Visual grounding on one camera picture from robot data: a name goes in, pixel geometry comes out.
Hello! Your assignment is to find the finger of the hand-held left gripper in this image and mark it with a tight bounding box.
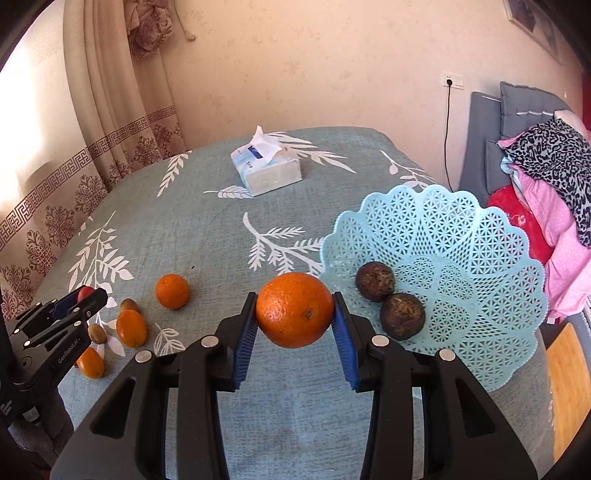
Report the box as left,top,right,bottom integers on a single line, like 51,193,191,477
4,290,85,335
8,287,110,386

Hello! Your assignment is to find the framed wall picture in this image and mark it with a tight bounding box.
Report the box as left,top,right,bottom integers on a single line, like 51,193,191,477
503,0,561,63

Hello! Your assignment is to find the pink clothes pile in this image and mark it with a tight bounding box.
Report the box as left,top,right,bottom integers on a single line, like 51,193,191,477
496,134,591,324

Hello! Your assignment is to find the wooden chair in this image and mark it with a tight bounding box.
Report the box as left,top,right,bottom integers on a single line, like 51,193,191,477
545,323,585,462

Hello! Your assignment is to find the person's left hand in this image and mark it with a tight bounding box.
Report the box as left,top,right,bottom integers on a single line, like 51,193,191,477
7,388,75,467

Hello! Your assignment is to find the white tissue pack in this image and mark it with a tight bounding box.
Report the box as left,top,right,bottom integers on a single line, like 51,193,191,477
231,126,303,198

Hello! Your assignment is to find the small grey cushion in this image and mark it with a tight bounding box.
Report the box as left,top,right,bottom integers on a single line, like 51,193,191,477
485,138,513,195

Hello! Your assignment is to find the white cloth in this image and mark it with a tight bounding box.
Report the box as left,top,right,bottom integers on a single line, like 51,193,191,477
554,110,588,136

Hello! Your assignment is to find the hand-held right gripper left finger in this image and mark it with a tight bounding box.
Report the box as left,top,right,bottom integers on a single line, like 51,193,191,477
69,292,257,480

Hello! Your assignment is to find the light blue plastic basket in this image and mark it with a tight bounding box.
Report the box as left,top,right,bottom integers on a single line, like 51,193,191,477
320,185,549,392

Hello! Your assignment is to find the leopard print cloth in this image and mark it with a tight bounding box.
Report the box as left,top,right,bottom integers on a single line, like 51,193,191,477
508,119,591,247

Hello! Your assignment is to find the small deep orange tangerine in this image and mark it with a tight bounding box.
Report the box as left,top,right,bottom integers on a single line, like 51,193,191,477
156,274,191,310

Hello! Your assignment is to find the dark brown round fruit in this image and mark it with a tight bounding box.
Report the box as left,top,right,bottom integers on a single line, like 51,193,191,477
355,261,396,303
380,292,426,341

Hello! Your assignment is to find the large orange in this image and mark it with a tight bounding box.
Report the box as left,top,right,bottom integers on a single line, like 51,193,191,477
255,272,334,349

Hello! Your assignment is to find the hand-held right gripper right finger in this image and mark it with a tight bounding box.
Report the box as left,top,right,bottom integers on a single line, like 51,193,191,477
331,292,539,480

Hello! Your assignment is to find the red floral blanket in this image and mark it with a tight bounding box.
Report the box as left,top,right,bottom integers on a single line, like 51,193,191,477
488,185,555,266

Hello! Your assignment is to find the black power cable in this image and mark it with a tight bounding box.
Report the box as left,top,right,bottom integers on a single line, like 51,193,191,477
444,85,455,191

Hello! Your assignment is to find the oval orange kumquat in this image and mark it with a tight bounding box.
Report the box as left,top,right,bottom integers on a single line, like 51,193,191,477
76,347,105,380
116,309,148,348

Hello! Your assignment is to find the white curtain cord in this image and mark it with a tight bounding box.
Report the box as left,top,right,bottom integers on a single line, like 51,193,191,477
178,0,195,42

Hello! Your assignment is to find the light blue cloth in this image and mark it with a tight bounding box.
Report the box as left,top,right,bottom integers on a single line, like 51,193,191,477
501,156,525,188

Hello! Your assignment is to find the beige patterned curtain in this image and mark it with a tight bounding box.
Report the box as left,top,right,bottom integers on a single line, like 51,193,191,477
0,0,192,319

